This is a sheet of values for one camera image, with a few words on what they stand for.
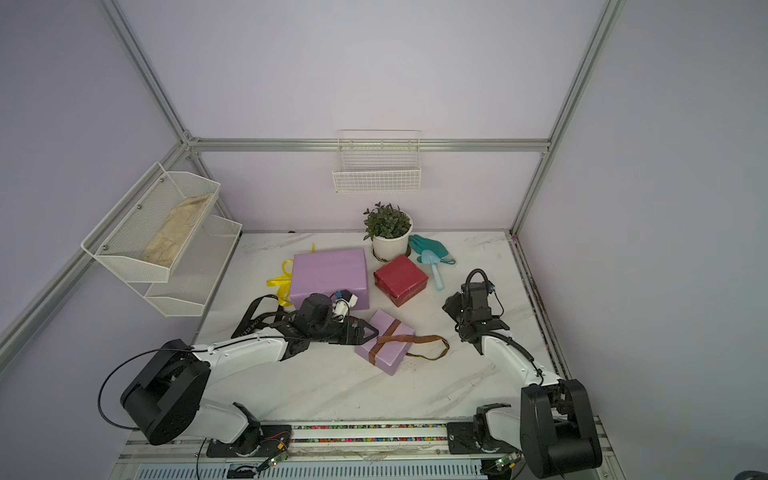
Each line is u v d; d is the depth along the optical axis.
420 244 1.14
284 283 1.03
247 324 0.93
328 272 0.94
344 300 0.80
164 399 0.43
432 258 1.11
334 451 0.73
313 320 0.69
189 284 0.91
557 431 0.41
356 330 0.75
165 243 0.77
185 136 0.90
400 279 1.04
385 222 0.99
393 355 0.81
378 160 0.95
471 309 0.67
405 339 0.84
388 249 1.13
